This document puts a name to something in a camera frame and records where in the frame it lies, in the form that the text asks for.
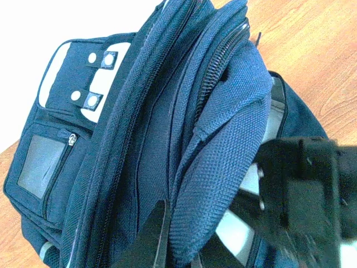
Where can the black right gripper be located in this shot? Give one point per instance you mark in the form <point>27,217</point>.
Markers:
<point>307,198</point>

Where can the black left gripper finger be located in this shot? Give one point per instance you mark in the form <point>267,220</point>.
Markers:
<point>150,249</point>

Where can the navy blue student backpack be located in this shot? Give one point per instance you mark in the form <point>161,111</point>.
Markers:
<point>176,111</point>

